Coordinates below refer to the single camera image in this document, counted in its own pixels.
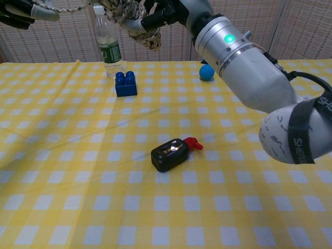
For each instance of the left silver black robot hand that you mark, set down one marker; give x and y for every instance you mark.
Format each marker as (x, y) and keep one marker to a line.
(23, 11)

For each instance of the woven bamboo folding screen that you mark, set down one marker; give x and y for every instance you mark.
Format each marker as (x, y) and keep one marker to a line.
(52, 44)

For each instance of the blue toy building block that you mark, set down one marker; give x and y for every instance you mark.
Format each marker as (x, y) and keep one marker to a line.
(126, 86)

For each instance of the black bottle with red cap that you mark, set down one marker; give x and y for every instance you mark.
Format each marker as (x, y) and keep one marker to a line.
(168, 155)

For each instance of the clear plastic water bottle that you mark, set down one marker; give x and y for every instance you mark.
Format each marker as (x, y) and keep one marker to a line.
(110, 52)

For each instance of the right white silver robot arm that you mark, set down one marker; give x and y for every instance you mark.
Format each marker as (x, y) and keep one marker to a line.
(259, 77)

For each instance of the blue ball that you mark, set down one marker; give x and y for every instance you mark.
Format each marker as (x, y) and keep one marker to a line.
(206, 73)

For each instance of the yellow white checkered tablecloth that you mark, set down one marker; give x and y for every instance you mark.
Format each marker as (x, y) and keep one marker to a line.
(155, 202)

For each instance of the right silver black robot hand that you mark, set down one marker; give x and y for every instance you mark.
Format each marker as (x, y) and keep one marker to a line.
(171, 11)

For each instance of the blue snack packet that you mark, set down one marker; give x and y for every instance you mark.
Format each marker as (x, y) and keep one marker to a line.
(204, 62)

